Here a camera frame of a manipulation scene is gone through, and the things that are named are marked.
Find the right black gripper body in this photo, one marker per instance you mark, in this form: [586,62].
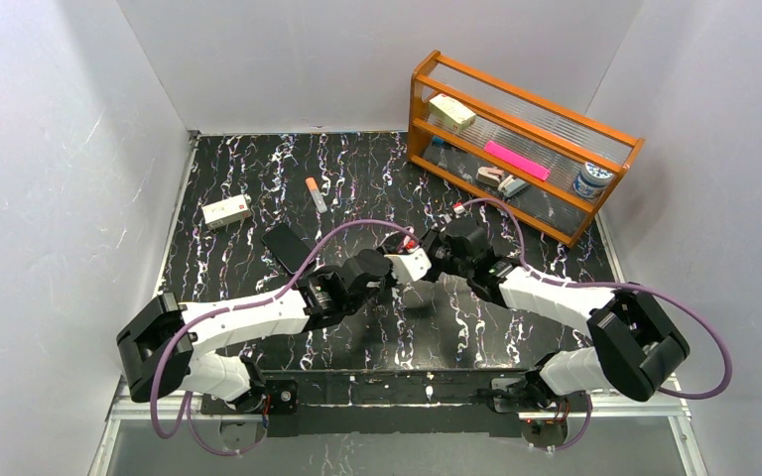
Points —
[434,243]

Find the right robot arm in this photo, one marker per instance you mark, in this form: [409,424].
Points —
[634,346]

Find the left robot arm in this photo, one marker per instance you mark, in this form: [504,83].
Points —
[169,346]

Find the pink flat case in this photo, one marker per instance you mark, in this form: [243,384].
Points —
[516,160]

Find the beige small stapler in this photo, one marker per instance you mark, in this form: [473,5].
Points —
[490,176]

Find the light blue stapler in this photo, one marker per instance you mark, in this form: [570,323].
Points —
[511,186]

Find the orange wooden shelf rack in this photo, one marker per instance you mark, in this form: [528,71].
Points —
[538,129]

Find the cream cardboard box on shelf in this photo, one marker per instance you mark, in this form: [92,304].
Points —
[454,115]

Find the orange grey highlighter marker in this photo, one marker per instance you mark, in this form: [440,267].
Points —
[316,195]

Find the blue white round jar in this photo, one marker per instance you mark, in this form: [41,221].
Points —
[591,181]

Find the white box on table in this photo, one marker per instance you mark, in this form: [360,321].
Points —
[226,211]

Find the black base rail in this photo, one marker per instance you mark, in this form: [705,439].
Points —
[408,401]

